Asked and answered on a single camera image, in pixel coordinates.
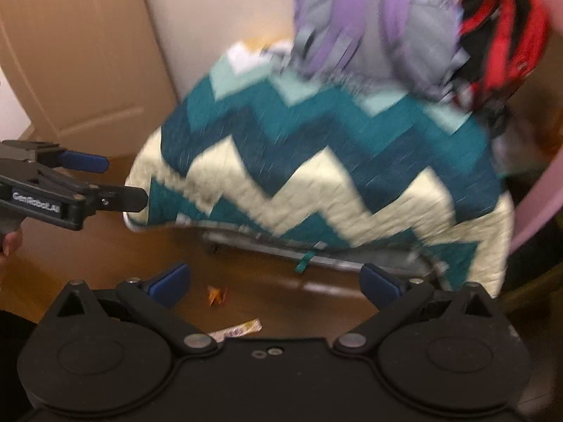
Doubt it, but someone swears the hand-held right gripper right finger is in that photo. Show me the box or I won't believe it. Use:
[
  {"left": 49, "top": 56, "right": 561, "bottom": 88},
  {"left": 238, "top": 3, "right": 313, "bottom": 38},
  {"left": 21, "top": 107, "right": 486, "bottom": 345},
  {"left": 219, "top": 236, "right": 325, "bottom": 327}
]
[{"left": 334, "top": 263, "right": 502, "bottom": 355}]

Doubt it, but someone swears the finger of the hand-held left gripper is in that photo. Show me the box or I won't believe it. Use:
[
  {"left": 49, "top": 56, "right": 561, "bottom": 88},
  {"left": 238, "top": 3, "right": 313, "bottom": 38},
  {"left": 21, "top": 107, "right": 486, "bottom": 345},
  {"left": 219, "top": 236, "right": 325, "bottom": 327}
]
[
  {"left": 81, "top": 184, "right": 149, "bottom": 214},
  {"left": 55, "top": 151, "right": 110, "bottom": 173}
]

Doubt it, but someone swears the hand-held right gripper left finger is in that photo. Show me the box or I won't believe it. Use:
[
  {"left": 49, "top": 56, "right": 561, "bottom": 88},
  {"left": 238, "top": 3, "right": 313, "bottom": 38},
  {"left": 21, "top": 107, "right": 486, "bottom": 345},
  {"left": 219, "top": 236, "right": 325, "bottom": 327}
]
[{"left": 56, "top": 262, "right": 218, "bottom": 355}]

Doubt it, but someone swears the person's left hand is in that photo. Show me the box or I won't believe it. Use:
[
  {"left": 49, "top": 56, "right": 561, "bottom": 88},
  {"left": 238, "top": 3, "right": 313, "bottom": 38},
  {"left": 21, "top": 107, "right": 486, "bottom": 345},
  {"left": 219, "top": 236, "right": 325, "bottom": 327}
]
[{"left": 0, "top": 230, "right": 24, "bottom": 257}]

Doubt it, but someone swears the orange candy wrapper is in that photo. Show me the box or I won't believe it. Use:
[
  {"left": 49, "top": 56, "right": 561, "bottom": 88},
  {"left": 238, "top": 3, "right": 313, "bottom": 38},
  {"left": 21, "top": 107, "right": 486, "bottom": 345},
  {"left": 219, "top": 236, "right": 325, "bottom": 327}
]
[{"left": 207, "top": 285, "right": 229, "bottom": 307}]

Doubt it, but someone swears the yellow purple snack wrapper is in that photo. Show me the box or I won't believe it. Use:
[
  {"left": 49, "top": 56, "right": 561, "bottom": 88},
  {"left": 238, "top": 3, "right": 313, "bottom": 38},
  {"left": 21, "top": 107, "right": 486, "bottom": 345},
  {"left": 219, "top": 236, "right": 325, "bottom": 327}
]
[{"left": 207, "top": 318, "right": 263, "bottom": 342}]

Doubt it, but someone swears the beige wooden door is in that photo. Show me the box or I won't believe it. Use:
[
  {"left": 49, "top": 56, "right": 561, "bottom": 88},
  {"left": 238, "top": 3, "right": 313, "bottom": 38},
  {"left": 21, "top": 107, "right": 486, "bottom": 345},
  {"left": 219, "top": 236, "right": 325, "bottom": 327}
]
[{"left": 0, "top": 0, "right": 177, "bottom": 160}]

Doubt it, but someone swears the zigzag quilted blanket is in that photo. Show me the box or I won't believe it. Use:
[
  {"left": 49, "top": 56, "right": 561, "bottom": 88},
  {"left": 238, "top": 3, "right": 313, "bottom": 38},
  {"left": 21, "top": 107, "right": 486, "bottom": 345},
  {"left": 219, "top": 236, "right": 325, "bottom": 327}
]
[{"left": 125, "top": 40, "right": 516, "bottom": 296}]

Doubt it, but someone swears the pink desk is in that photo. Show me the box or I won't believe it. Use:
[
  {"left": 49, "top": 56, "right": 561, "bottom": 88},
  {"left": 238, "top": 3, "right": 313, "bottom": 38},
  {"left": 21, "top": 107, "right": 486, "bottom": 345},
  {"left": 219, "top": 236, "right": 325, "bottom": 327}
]
[{"left": 509, "top": 138, "right": 563, "bottom": 252}]

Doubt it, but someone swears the purple grey backpack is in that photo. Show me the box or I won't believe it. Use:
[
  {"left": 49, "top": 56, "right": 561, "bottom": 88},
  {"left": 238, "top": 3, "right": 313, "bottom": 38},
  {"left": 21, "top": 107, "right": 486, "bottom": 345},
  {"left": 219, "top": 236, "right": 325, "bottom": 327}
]
[{"left": 289, "top": 0, "right": 463, "bottom": 103}]

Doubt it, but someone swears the red black backpack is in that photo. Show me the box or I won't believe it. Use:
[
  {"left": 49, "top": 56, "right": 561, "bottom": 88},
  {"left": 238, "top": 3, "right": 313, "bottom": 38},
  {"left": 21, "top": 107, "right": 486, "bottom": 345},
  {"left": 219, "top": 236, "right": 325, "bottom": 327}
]
[{"left": 452, "top": 0, "right": 551, "bottom": 117}]

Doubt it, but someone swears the metal bench frame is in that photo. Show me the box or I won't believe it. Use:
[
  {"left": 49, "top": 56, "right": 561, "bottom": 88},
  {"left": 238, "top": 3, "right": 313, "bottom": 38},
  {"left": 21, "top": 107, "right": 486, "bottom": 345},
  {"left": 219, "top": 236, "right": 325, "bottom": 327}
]
[{"left": 206, "top": 228, "right": 443, "bottom": 283}]

